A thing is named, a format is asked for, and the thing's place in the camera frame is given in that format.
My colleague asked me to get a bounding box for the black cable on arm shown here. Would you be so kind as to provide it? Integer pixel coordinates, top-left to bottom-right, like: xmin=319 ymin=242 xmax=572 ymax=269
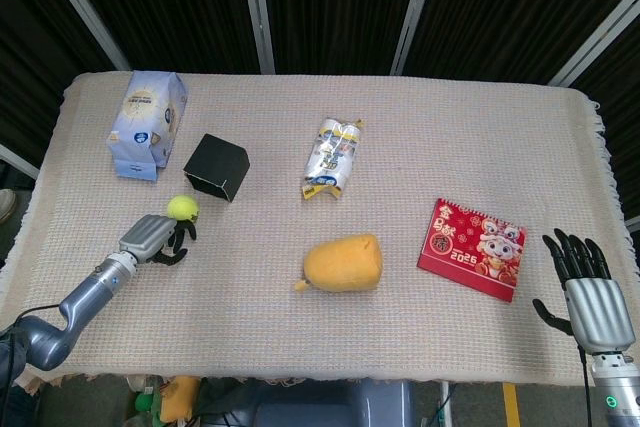
xmin=2 ymin=304 xmax=60 ymax=388
xmin=577 ymin=344 xmax=594 ymax=427

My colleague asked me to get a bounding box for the crumpled white snack packet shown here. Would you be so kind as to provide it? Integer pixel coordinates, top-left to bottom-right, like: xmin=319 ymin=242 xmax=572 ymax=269
xmin=301 ymin=116 xmax=365 ymax=202

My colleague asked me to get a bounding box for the yellow plush under table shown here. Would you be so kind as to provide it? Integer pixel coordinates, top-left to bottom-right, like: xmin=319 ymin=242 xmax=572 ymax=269
xmin=158 ymin=375 xmax=202 ymax=423

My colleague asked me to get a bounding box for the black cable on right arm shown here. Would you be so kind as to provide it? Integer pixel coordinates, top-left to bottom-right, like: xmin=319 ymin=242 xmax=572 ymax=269
xmin=577 ymin=344 xmax=594 ymax=427

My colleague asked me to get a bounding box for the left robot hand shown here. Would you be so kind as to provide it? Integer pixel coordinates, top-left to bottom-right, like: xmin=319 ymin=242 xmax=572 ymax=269
xmin=117 ymin=213 xmax=200 ymax=266

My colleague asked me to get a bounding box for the black cube box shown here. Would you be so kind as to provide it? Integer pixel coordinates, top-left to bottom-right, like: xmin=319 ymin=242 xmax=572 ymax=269
xmin=182 ymin=133 xmax=251 ymax=204

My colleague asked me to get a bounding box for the beige woven tablecloth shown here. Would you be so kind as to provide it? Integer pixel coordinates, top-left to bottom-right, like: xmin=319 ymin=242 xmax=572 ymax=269
xmin=0 ymin=71 xmax=639 ymax=391

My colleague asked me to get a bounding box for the yellow tennis ball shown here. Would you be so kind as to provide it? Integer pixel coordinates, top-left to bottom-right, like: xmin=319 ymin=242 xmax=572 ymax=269
xmin=166 ymin=195 xmax=201 ymax=221

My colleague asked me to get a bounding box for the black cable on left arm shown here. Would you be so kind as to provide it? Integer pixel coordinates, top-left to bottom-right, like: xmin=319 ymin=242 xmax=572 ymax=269
xmin=2 ymin=304 xmax=60 ymax=388

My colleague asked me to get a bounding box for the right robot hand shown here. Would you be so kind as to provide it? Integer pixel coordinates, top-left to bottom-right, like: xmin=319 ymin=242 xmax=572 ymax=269
xmin=532 ymin=228 xmax=637 ymax=356

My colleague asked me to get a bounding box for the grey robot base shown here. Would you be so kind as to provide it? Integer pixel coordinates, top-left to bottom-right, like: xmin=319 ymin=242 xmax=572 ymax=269
xmin=252 ymin=377 xmax=415 ymax=427

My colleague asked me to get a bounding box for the yellow plush toy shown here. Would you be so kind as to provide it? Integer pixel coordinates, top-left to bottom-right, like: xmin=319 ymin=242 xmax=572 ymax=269
xmin=293 ymin=232 xmax=384 ymax=293

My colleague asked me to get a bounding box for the light blue paper bag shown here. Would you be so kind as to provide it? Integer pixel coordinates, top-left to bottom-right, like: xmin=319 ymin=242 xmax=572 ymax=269
xmin=105 ymin=70 xmax=190 ymax=183

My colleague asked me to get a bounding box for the red 2026 desk calendar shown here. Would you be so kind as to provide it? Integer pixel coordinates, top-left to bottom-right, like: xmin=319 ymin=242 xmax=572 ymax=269
xmin=417 ymin=197 xmax=528 ymax=304

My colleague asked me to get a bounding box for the green toy under table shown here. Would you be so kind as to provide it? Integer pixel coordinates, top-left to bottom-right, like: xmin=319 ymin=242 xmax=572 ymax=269
xmin=134 ymin=391 xmax=157 ymax=416

